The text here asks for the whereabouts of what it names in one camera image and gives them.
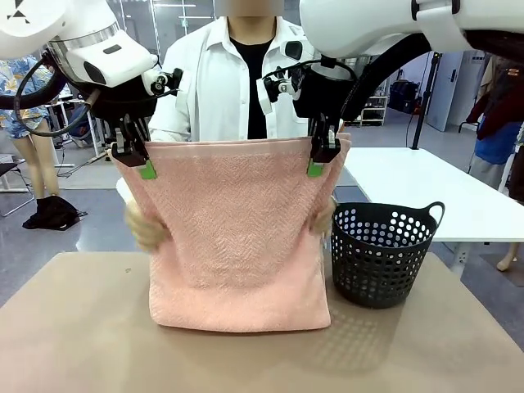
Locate black perforated plastic basket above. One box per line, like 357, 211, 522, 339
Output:
329, 201, 446, 309

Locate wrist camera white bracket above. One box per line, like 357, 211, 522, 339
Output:
142, 65, 185, 97
256, 67, 306, 116

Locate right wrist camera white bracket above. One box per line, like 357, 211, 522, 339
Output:
256, 67, 306, 116

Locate dark red hanging garment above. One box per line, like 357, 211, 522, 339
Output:
465, 55, 524, 141

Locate black clothes pile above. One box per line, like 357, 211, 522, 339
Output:
22, 196, 88, 231

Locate mannequin in floral shirt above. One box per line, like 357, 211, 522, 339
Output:
0, 55, 61, 210

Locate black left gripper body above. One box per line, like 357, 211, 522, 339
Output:
88, 77, 160, 123

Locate small white desk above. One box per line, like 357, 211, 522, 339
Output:
43, 97, 110, 164

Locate black corrugated hose left arm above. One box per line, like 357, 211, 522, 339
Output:
0, 79, 73, 111

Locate black luggage bags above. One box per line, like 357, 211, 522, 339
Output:
387, 79, 423, 115

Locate black corrugated hose arm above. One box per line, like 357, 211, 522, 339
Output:
341, 34, 435, 124
0, 79, 73, 111

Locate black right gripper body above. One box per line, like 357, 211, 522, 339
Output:
292, 67, 356, 123

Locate person torso in white shirt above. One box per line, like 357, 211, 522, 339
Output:
147, 3, 328, 142

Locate black corrugated hose right arm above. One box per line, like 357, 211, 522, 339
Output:
341, 34, 435, 124

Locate blue hanging garment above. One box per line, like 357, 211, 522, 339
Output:
468, 121, 524, 177

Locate black light stand pole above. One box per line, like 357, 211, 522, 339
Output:
404, 51, 444, 151

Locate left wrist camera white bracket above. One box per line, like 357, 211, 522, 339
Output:
142, 65, 185, 97

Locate person's left hand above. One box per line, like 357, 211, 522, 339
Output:
309, 196, 338, 240

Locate pink terry towel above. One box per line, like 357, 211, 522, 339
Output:
112, 133, 353, 335

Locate large white table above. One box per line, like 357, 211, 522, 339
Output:
115, 146, 524, 276

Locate person's right hand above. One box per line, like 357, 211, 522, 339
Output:
124, 200, 165, 255

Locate thin black cable left arm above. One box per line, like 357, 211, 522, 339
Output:
13, 60, 93, 137

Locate black folding chair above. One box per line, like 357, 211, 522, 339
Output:
0, 161, 34, 218

